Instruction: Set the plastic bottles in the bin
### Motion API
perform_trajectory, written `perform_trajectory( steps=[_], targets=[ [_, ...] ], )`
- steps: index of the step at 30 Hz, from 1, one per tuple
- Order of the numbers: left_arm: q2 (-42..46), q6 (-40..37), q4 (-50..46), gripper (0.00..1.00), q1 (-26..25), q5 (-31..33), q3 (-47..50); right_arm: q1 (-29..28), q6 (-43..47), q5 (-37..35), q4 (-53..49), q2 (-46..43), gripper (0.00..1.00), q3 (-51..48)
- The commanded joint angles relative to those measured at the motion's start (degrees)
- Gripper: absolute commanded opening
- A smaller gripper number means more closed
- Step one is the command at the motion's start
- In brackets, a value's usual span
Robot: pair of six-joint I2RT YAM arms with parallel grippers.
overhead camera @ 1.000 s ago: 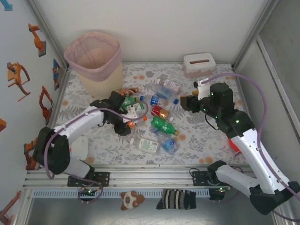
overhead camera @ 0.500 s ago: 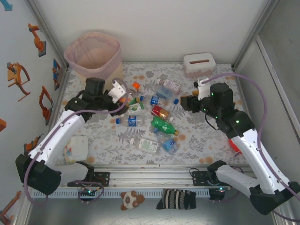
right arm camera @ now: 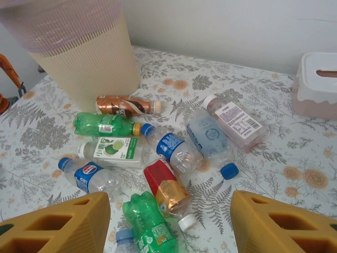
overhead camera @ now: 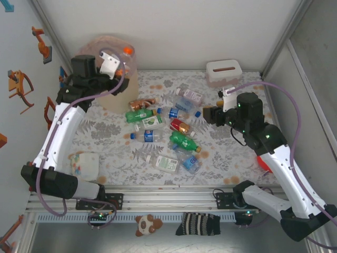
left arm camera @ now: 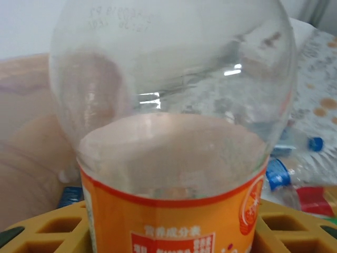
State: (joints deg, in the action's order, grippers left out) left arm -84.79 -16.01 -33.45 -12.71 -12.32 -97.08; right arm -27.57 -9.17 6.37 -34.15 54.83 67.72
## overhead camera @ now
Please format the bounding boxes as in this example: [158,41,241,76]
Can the purple label plastic bottle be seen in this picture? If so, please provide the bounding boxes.
[175,87,205,106]

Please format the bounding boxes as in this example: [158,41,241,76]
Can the red and gold label bottle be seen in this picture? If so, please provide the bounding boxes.
[169,118,197,138]

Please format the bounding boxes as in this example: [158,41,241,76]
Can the green plastic soda bottle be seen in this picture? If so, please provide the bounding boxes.
[124,108,158,124]
[169,131,203,155]

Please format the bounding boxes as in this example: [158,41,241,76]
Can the orange label orange cap bottle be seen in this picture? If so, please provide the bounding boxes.
[115,46,134,80]

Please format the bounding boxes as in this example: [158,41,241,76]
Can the beige ribbed plastic bin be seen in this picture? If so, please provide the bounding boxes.
[76,34,140,114]

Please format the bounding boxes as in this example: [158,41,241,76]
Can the bottle white label green print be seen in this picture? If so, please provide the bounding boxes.
[145,154,182,174]

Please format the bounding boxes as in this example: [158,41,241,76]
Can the copper label plastic bottle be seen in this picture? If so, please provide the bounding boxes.
[128,97,161,111]

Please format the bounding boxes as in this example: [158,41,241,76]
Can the white pink tissue box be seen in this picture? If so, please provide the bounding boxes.
[205,59,243,88]

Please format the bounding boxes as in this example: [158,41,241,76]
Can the red rubber toy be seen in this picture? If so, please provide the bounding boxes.
[256,155,274,174]

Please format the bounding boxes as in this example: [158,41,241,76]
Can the white floral tablecloth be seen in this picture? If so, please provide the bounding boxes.
[51,69,292,187]

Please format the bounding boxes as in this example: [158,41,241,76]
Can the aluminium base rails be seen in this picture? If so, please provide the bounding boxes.
[26,184,321,211]

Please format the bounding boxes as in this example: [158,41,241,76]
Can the white colourful-print diaper pack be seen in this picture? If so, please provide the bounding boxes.
[68,151,100,182]

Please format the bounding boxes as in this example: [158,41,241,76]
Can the small circuit board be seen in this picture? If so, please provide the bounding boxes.
[235,210,260,226]
[87,210,111,224]

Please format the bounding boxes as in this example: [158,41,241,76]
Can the black white striped sock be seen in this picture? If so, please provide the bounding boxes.
[175,212,221,237]

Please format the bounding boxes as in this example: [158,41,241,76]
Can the brown white panda plush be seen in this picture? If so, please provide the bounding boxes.
[135,213,164,237]

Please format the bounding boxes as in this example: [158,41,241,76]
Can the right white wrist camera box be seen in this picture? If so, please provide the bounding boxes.
[217,86,238,113]

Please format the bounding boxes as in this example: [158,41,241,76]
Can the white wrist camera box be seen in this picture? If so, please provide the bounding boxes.
[98,51,121,80]
[217,86,238,113]

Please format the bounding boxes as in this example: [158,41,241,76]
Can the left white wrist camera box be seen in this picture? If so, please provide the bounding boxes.
[98,51,121,80]

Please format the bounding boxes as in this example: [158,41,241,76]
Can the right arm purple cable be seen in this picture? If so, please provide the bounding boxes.
[227,81,337,249]

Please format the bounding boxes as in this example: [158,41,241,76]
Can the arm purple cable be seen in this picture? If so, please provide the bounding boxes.
[227,81,337,249]
[35,47,126,230]

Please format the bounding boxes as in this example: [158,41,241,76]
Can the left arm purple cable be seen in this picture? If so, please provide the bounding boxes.
[35,47,126,230]

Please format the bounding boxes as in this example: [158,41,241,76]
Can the aluminium corner post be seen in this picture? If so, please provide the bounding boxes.
[259,0,315,79]
[28,0,68,71]

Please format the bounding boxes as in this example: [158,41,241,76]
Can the blue wall sticker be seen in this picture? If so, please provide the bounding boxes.
[0,0,15,13]

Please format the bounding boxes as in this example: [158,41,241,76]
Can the white slotted cable duct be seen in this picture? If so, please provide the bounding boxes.
[35,212,236,223]

